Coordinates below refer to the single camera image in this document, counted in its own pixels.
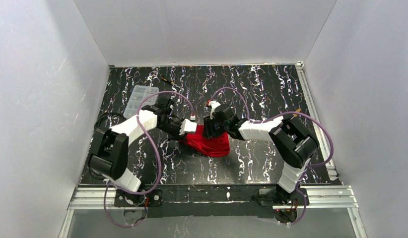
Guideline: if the red cloth napkin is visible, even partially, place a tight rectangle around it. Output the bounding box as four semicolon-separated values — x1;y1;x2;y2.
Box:
178;125;230;157

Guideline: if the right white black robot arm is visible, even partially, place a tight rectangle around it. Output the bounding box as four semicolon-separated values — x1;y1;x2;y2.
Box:
203;101;319;194

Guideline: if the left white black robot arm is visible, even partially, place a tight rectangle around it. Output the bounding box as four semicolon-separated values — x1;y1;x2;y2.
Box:
87;98;197;195

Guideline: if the clear plastic compartment box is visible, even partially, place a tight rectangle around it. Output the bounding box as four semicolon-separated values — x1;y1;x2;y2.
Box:
123;85;159;119

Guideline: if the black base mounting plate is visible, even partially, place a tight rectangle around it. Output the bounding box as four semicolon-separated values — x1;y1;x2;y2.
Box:
114;184;309;218

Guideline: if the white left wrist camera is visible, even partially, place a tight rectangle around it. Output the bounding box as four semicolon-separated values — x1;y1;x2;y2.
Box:
179;119;197;135

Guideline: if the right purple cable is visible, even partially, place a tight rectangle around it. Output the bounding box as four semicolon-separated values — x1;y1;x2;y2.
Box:
206;87;335;227

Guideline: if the purple cable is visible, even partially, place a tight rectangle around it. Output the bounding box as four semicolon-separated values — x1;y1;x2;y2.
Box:
103;91;197;229
206;87;335;227

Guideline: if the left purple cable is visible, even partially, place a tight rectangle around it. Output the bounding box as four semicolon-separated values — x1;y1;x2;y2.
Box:
103;91;197;229

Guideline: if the black coiled cable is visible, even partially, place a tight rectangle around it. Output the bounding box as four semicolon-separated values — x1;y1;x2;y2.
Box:
93;112;126;132

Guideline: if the aluminium frame rail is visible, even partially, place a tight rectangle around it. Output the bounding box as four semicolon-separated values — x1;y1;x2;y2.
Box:
59;185;366;238

